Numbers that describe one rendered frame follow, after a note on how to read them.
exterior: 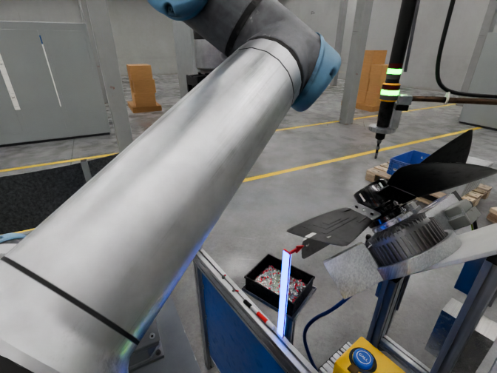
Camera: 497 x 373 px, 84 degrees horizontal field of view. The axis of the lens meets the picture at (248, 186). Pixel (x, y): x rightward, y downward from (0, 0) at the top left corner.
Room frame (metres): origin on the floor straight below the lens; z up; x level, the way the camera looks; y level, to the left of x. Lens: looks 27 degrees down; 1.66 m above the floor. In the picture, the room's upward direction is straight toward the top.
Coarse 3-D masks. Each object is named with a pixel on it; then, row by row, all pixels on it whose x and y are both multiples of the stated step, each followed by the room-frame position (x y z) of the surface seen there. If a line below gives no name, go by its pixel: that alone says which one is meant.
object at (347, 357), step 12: (360, 348) 0.38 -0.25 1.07; (372, 348) 0.39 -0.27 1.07; (336, 360) 0.36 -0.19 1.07; (348, 360) 0.36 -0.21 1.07; (384, 360) 0.36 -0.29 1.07; (336, 372) 0.35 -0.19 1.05; (348, 372) 0.33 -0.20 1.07; (360, 372) 0.33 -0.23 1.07; (372, 372) 0.33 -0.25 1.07; (384, 372) 0.33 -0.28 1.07; (396, 372) 0.33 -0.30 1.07
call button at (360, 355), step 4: (356, 352) 0.37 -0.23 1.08; (360, 352) 0.37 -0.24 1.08; (364, 352) 0.37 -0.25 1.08; (368, 352) 0.37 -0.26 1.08; (356, 356) 0.36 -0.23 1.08; (360, 356) 0.36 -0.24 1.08; (364, 356) 0.36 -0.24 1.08; (368, 356) 0.36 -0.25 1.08; (356, 360) 0.35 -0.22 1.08; (360, 360) 0.35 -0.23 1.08; (364, 360) 0.35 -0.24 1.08; (368, 360) 0.35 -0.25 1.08; (372, 360) 0.35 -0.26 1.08; (356, 364) 0.35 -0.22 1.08; (360, 364) 0.34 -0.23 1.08; (364, 364) 0.34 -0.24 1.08; (368, 364) 0.34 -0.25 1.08; (372, 364) 0.35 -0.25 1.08; (360, 368) 0.34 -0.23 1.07; (364, 368) 0.34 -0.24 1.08; (368, 368) 0.34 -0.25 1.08
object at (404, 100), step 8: (400, 96) 0.75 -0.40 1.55; (408, 96) 0.75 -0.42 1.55; (400, 104) 0.75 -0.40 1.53; (408, 104) 0.75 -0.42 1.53; (400, 112) 0.75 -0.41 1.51; (392, 120) 0.76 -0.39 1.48; (368, 128) 0.78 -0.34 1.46; (376, 128) 0.75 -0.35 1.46; (384, 128) 0.75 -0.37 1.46; (392, 128) 0.75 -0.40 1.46
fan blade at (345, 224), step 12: (324, 216) 0.75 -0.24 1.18; (336, 216) 0.74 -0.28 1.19; (348, 216) 0.73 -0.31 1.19; (360, 216) 0.73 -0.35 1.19; (300, 228) 0.70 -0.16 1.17; (312, 228) 0.68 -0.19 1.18; (324, 228) 0.67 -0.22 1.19; (336, 228) 0.66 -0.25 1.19; (348, 228) 0.66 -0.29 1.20; (360, 228) 0.66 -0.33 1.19; (324, 240) 0.60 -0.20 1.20; (336, 240) 0.59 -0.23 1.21; (348, 240) 0.59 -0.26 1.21
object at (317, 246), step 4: (308, 240) 0.92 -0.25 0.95; (312, 240) 0.90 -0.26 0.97; (304, 244) 0.91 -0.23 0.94; (312, 244) 0.88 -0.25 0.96; (316, 244) 0.87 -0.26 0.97; (320, 244) 0.85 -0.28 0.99; (324, 244) 0.84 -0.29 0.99; (328, 244) 0.83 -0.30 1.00; (304, 248) 0.89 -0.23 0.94; (308, 248) 0.88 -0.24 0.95; (312, 248) 0.86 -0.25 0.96; (316, 248) 0.85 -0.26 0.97; (320, 248) 0.84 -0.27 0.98; (304, 252) 0.87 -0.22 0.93; (308, 252) 0.85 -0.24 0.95; (312, 252) 0.84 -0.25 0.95; (304, 256) 0.85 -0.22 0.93; (308, 256) 0.84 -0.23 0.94
